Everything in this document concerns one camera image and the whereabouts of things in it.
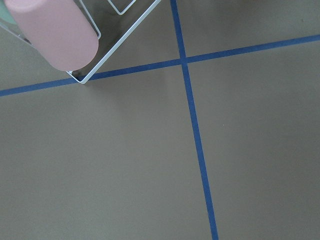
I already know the pink cup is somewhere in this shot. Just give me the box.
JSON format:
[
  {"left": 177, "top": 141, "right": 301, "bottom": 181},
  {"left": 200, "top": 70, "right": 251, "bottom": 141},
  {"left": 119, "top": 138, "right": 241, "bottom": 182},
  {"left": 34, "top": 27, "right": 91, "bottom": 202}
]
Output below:
[{"left": 4, "top": 0, "right": 99, "bottom": 72}]

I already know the mint green cup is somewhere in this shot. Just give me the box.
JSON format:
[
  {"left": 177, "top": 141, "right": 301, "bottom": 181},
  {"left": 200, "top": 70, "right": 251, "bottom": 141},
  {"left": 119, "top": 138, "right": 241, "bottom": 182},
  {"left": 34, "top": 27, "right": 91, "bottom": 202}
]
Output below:
[{"left": 0, "top": 0, "right": 16, "bottom": 25}]

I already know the white wire cup rack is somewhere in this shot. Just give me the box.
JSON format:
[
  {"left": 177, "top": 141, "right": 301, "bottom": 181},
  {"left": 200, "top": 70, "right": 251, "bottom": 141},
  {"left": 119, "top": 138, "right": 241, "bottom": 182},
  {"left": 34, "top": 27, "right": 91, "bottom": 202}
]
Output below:
[{"left": 0, "top": 0, "right": 159, "bottom": 84}]

